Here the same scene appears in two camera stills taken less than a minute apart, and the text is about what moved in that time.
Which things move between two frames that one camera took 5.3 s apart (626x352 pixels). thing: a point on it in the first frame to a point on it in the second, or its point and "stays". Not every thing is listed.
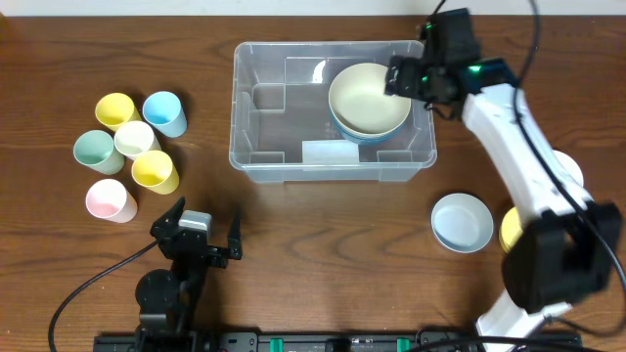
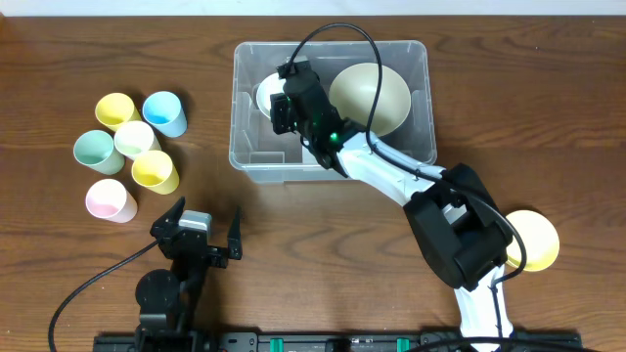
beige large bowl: [358, 99] stays
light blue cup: [163, 110] stays
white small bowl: [569, 165] to [271, 84]
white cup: [133, 138] stays
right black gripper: [408, 81] to [280, 114]
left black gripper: [197, 249] stays
